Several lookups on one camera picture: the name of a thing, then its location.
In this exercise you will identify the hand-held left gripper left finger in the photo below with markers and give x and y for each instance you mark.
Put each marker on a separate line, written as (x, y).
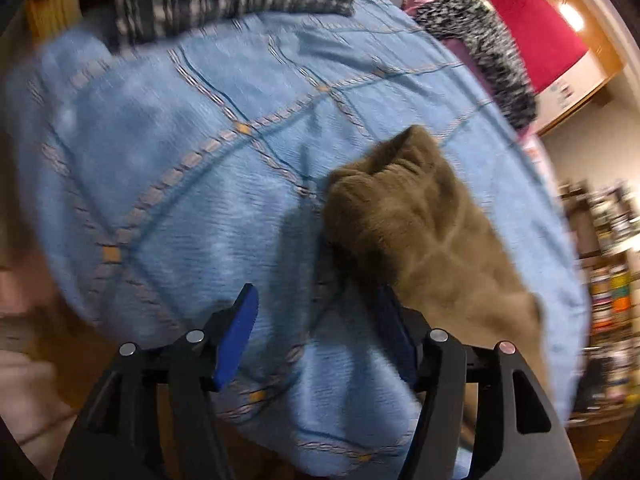
(239, 336)

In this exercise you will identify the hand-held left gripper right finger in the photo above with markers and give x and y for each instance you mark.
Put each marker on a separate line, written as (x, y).
(396, 332)

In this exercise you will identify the brown fleece pants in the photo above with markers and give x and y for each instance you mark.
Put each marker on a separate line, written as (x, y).
(430, 230)

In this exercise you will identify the blue checked blanket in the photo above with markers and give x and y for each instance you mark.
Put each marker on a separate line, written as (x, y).
(190, 175)

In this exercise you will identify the wooden bookshelf with books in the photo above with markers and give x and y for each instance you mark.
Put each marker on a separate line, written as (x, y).
(607, 285)

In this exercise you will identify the leopard print cloth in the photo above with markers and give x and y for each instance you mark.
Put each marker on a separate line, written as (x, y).
(480, 35)

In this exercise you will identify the pink bed sheet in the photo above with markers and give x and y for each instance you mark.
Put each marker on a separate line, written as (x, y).
(422, 0)

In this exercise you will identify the red padded headboard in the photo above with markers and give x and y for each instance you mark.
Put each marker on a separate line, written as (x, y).
(530, 15)

